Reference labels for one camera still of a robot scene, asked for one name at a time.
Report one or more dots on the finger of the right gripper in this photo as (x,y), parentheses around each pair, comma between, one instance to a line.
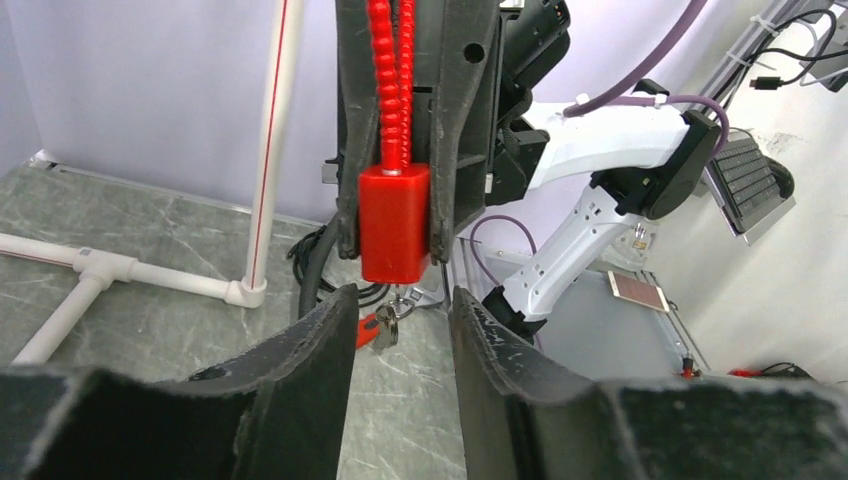
(462,119)
(357,84)

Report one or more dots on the red handled tool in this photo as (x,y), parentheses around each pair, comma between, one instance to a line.
(368,326)

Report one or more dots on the silver key of red lock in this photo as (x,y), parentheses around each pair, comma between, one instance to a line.
(400,305)

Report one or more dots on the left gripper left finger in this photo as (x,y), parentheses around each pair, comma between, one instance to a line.
(275,411)

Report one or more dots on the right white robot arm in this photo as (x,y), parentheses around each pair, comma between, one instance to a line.
(643,149)

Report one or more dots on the smartphone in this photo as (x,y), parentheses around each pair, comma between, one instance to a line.
(638,292)

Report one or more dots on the white PVC pipe frame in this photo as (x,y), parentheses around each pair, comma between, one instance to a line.
(188,89)

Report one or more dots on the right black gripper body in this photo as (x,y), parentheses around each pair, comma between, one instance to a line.
(406,181)

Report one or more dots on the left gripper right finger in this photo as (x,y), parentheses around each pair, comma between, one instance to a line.
(523,416)

